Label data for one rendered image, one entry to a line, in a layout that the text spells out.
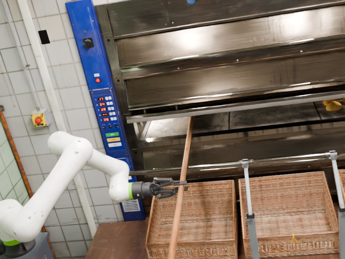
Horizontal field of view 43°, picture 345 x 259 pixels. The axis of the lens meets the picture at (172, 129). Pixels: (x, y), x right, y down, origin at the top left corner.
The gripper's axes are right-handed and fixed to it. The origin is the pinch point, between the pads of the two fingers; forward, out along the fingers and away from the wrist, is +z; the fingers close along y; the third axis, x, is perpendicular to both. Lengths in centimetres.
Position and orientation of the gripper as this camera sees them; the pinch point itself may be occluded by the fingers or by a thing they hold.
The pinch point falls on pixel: (180, 186)
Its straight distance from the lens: 237.8
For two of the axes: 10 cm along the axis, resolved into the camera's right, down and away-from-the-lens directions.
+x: -1.0, 4.3, -9.0
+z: 9.8, -1.2, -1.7
